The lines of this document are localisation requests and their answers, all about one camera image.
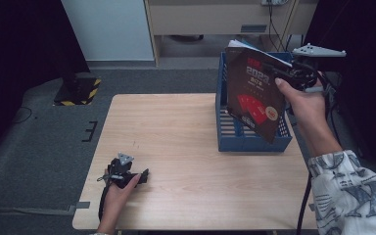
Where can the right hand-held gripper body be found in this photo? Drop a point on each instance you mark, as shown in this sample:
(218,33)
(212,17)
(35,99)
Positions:
(306,73)

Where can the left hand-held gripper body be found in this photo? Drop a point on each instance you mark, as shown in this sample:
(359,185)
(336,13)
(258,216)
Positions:
(120,169)

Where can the black book with red print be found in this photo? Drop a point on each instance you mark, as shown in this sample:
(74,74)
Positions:
(251,91)

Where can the blue plastic file rack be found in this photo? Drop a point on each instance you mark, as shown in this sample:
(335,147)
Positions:
(241,145)

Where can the person's left hand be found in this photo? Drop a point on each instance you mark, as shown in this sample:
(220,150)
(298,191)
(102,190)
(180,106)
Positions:
(116,199)

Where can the person's right hand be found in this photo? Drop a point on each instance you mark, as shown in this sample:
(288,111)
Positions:
(306,107)

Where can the black tape mark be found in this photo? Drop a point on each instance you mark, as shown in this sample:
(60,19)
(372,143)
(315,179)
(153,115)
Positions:
(89,131)

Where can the grey tape piece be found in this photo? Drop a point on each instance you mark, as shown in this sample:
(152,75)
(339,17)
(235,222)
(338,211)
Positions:
(311,207)
(82,205)

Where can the black curtain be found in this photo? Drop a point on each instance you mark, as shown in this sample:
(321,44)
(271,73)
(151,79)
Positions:
(19,49)
(365,81)

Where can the white power strip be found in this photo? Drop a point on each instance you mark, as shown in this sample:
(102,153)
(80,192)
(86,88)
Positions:
(274,1)

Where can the beige wooden desk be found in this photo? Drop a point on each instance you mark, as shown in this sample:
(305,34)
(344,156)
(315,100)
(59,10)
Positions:
(209,19)

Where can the black stand base striped edge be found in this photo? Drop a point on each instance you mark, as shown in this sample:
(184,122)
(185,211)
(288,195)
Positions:
(78,93)

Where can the dark round object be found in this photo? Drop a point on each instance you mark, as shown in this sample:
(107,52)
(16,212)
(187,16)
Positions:
(186,37)

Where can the white cabinet panel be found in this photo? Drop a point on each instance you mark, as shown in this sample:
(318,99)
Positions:
(107,29)

